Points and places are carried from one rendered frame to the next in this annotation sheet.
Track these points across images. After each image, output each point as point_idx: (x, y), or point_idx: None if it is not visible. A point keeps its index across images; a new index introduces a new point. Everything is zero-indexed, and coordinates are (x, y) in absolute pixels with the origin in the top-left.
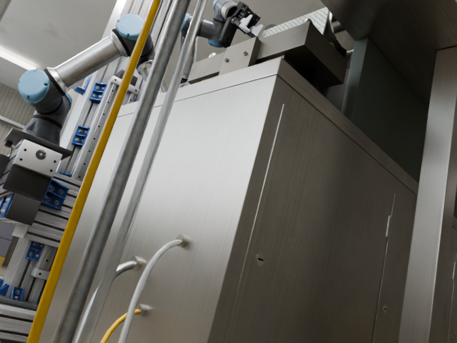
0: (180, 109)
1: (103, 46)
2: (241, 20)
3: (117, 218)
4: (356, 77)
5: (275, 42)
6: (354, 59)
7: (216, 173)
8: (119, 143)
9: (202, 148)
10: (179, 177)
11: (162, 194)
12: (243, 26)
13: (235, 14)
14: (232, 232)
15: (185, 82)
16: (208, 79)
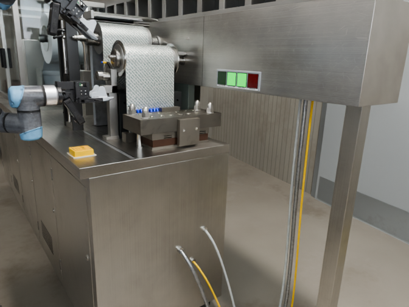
0: (174, 169)
1: None
2: (81, 19)
3: (148, 240)
4: (192, 108)
5: (205, 120)
6: (190, 97)
7: (211, 198)
8: (114, 198)
9: (199, 189)
10: (189, 205)
11: (181, 216)
12: (91, 33)
13: (71, 9)
14: (224, 216)
15: (42, 89)
16: (189, 150)
